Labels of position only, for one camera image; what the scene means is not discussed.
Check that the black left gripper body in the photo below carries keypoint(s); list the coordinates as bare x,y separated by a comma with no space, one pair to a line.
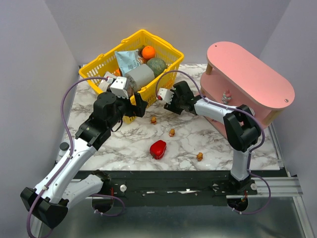
138,106

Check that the black mounting rail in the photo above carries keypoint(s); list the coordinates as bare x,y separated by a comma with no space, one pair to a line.
171,188

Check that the red bell pepper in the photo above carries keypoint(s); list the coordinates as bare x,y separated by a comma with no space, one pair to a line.
157,150

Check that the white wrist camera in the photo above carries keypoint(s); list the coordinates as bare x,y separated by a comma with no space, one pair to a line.
165,95
119,86

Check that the grey paper towel roll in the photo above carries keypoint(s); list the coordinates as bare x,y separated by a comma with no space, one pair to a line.
140,77

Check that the white bottle black cap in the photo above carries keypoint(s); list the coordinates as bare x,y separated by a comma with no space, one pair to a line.
63,148

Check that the green melon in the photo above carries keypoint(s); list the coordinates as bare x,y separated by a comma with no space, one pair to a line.
157,65

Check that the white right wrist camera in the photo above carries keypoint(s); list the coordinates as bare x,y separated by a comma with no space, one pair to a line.
165,95

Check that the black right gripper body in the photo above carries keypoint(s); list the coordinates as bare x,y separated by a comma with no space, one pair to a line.
174,99

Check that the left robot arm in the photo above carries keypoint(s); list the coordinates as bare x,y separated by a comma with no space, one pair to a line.
48,201

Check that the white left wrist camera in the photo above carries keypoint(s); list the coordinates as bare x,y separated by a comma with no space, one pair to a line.
119,86

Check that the orange bear toy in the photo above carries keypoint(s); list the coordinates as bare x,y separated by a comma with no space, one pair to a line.
172,132
199,156
153,120

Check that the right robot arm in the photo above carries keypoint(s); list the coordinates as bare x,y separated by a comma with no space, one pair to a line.
241,129

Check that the yellow plastic shopping basket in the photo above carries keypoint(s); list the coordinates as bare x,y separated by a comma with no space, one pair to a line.
163,50

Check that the pink three-tier shelf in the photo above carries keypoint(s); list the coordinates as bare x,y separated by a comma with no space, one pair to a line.
250,81

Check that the pink ring toy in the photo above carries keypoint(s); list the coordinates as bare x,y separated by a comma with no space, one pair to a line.
226,97

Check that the white package blue handle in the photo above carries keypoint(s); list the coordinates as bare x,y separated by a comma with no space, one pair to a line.
104,84

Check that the light blue chips bag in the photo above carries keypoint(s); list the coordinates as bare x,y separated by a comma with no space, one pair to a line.
127,60

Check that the orange fruit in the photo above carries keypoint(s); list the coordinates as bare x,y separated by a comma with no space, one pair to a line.
148,52
118,72

